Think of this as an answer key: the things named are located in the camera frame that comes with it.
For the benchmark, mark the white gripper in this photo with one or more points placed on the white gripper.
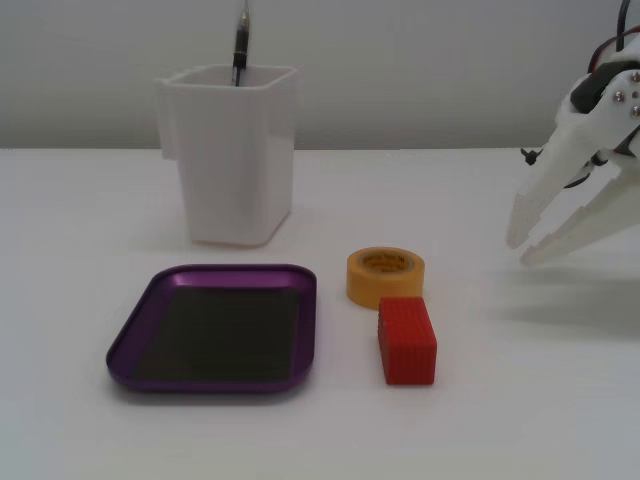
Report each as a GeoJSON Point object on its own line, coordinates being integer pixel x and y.
{"type": "Point", "coordinates": [575, 131]}

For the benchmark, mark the red ribbed cube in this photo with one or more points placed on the red ribbed cube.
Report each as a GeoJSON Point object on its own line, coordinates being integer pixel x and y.
{"type": "Point", "coordinates": [407, 345]}

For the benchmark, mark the yellow tape roll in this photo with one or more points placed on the yellow tape roll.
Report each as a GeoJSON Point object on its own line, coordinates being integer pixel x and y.
{"type": "Point", "coordinates": [365, 285]}

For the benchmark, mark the white plastic pen holder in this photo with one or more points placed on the white plastic pen holder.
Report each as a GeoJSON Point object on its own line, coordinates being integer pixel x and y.
{"type": "Point", "coordinates": [235, 165]}

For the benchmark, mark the black ballpoint pen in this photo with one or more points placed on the black ballpoint pen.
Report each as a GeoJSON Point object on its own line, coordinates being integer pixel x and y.
{"type": "Point", "coordinates": [241, 45]}

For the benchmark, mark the purple metal tray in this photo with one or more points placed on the purple metal tray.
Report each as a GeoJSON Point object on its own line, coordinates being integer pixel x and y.
{"type": "Point", "coordinates": [225, 330]}

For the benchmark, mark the small black camera module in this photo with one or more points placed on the small black camera module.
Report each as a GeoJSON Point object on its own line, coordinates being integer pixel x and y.
{"type": "Point", "coordinates": [529, 155]}

